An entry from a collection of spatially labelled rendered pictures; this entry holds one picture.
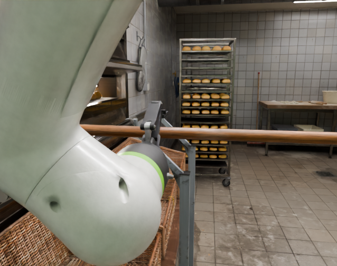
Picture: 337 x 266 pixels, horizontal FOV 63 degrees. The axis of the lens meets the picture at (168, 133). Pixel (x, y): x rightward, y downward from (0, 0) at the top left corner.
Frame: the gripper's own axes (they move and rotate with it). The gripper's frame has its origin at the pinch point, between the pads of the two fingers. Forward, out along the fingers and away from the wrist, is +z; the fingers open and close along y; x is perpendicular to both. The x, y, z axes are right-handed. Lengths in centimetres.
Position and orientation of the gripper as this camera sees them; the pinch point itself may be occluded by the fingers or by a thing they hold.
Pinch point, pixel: (161, 142)
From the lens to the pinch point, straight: 64.0
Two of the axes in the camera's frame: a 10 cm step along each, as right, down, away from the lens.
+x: 9.9, 0.2, -1.3
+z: 1.4, -1.9, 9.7
